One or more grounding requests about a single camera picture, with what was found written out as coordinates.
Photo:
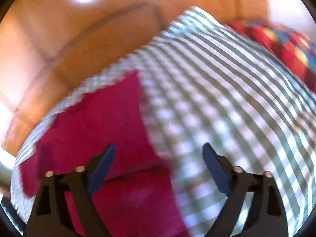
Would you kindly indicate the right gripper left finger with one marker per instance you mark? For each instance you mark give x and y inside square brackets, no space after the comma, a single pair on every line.
[50,215]

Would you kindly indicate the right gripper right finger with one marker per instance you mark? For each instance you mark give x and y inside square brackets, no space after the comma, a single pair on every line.
[266,216]

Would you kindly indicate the crimson red cloth garment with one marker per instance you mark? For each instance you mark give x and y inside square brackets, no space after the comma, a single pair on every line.
[136,198]

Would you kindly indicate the red plaid blanket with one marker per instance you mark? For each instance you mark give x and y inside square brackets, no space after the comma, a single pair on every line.
[294,49]

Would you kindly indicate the wooden panelled headboard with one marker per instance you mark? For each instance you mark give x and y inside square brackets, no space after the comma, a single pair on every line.
[48,47]

